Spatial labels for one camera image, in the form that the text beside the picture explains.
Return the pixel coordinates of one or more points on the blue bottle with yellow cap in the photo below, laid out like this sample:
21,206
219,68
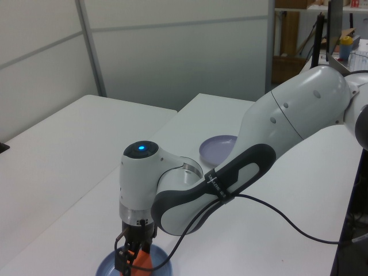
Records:
345,50

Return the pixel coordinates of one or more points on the blue plate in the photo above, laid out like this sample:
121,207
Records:
161,258

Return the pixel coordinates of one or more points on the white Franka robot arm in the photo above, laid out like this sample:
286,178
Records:
302,109

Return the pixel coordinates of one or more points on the brown cardboard box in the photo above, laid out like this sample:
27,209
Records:
287,70

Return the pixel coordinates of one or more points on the white background desk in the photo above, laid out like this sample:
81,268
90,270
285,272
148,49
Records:
363,44

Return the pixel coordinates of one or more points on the purple plate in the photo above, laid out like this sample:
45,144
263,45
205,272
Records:
214,148

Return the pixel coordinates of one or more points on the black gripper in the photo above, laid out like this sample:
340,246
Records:
138,233

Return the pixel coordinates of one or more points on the silver laptop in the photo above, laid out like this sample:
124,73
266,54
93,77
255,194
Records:
340,66

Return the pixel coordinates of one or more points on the grey partition post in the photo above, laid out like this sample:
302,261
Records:
92,57

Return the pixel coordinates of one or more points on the clear plastic box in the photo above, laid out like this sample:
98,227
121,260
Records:
359,60

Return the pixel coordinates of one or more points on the black monitor stand pole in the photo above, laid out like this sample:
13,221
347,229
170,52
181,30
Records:
317,43

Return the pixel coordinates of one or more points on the orange cube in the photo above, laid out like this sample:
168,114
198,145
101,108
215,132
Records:
142,260

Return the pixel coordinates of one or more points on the wooden board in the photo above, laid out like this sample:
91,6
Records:
287,34

